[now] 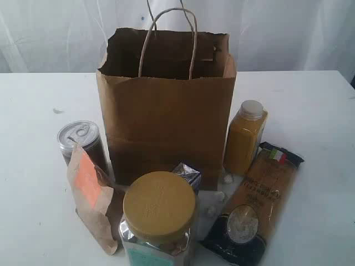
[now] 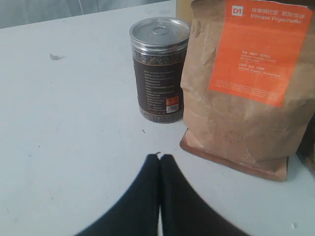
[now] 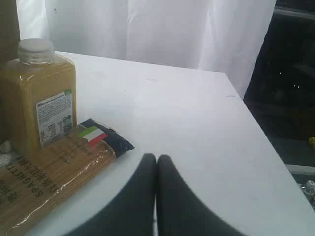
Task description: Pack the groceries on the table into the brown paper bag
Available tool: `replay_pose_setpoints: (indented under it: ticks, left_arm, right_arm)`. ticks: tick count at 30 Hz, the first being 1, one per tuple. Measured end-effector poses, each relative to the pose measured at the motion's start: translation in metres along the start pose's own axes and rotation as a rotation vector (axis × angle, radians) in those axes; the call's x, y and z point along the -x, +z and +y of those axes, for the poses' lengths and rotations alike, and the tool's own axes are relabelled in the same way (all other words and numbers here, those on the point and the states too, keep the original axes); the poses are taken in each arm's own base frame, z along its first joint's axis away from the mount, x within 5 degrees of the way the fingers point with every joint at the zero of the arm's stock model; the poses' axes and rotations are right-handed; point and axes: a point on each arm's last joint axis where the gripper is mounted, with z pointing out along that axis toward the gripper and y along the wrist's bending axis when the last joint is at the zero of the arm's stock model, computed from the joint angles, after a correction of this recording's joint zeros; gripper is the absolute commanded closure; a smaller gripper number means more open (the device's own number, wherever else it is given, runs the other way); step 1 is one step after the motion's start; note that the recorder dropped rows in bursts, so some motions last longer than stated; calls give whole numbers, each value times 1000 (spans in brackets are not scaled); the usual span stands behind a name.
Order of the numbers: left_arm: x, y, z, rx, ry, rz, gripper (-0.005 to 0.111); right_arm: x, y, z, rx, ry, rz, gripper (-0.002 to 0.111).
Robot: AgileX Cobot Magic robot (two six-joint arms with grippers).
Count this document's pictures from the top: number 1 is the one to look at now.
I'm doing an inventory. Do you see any silver pull-tab can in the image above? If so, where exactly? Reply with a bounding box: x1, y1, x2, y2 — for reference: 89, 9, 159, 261
57, 120, 109, 174

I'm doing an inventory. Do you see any kraft coffee pouch orange label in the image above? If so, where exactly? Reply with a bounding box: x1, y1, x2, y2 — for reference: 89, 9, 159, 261
67, 144, 125, 255

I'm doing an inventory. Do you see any clear jar yellow lid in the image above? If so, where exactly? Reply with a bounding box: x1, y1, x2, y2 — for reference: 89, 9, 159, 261
119, 171, 199, 265

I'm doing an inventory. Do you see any spaghetti pack dark wrapper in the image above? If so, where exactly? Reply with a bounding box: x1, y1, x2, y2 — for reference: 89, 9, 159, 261
200, 142, 304, 265

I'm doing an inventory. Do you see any small blue white milk carton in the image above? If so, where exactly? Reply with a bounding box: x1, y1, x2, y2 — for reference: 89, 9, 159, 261
172, 162, 202, 195

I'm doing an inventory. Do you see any brown paper shopping bag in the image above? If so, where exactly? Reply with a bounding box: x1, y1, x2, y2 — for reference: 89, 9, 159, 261
95, 0, 238, 192

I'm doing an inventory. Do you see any orange juice bottle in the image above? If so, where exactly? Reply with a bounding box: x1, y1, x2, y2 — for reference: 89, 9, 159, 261
224, 100, 268, 176

